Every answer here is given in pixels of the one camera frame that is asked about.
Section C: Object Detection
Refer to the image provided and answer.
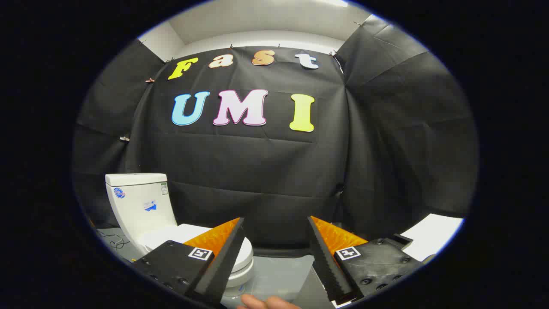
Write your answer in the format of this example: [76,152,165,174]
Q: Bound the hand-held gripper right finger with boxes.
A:
[307,215,424,307]

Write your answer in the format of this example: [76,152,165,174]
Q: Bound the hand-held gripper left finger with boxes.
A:
[132,217,246,306]

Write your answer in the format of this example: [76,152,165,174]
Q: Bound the white toilet lid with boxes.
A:
[144,224,254,269]

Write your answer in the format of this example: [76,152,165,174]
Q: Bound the white toilet seat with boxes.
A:
[226,260,254,279]

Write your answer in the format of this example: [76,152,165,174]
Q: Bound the white toilet with tank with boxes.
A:
[105,173,254,299]

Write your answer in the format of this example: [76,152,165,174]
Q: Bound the black backdrop cloth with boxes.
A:
[72,15,479,258]

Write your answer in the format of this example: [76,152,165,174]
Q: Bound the white flat board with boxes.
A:
[400,213,465,263]

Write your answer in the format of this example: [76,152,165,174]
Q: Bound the thin dark cables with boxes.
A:
[97,230,130,251]

